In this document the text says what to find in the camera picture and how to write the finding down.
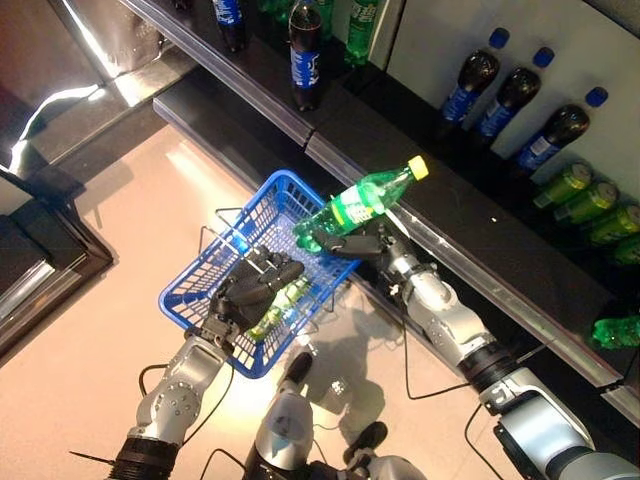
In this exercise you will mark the green Sprite bottle yellow cap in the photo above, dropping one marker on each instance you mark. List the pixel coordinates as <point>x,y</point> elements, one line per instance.
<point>275,7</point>
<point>325,15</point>
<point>360,205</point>
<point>617,332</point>
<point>361,30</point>

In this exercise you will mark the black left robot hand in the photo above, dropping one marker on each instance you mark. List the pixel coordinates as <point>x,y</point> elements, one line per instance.
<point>255,295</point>

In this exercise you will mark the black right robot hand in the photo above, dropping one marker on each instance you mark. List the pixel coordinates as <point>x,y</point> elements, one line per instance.
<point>360,245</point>

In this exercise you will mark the Pepsi cola bottle blue cap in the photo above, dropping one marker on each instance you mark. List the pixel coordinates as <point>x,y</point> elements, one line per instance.
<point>305,65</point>
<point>510,100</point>
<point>472,80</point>
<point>229,20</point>
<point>555,135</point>

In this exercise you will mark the blue plastic shopping basket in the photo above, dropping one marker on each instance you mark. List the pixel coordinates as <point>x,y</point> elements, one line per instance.
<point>260,370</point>

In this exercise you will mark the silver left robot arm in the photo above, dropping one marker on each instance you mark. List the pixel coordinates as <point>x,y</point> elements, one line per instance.
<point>180,385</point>

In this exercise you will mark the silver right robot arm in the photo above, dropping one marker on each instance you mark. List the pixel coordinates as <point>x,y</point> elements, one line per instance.
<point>450,320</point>

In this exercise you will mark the black floor stand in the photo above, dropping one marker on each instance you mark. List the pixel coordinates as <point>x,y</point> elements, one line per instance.
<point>45,250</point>

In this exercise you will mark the glossy dark side shelf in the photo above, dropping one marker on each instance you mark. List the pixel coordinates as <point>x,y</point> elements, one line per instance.
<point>100,110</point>

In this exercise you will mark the silver left robot leg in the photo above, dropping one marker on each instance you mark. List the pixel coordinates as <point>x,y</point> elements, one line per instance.
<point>285,430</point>

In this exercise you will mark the green drink can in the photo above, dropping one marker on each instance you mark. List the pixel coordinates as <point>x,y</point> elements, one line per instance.
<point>280,310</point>

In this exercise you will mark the green soda can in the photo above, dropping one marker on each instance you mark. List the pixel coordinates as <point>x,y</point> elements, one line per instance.
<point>629,250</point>
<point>562,185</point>
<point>617,225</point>
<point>587,202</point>

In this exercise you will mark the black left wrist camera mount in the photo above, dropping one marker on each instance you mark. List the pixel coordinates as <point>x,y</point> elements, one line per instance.
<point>220,327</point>

